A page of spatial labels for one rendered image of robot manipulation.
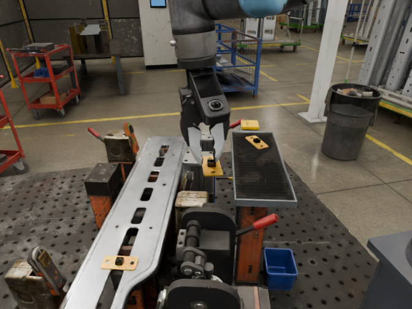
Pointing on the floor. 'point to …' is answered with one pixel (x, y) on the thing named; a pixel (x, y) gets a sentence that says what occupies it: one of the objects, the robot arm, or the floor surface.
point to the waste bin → (348, 118)
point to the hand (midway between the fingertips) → (208, 159)
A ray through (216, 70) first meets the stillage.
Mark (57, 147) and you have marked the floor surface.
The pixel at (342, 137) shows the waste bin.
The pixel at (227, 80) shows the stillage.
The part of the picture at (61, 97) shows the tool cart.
